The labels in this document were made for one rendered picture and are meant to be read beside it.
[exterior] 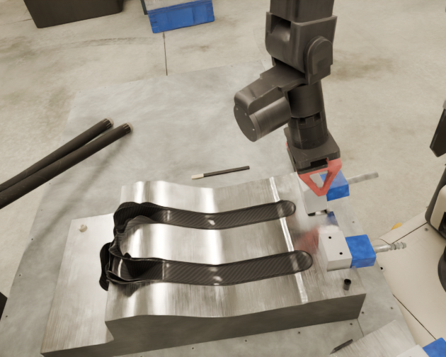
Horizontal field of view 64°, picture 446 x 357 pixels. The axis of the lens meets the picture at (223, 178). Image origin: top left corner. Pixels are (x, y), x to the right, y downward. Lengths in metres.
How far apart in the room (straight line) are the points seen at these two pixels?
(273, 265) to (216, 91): 0.67
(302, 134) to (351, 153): 1.56
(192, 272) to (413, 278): 0.89
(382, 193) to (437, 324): 0.80
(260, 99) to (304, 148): 0.12
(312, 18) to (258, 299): 0.39
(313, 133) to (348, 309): 0.28
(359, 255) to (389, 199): 1.32
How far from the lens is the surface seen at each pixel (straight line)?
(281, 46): 0.48
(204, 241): 0.62
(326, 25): 0.48
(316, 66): 0.47
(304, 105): 0.52
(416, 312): 1.29
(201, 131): 0.99
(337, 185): 0.63
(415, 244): 1.42
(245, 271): 0.60
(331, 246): 0.58
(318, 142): 0.55
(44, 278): 0.82
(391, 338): 0.60
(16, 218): 2.26
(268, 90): 0.48
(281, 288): 0.58
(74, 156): 0.93
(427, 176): 2.06
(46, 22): 4.57
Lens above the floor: 1.40
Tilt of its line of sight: 46 degrees down
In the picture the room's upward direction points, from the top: 11 degrees counter-clockwise
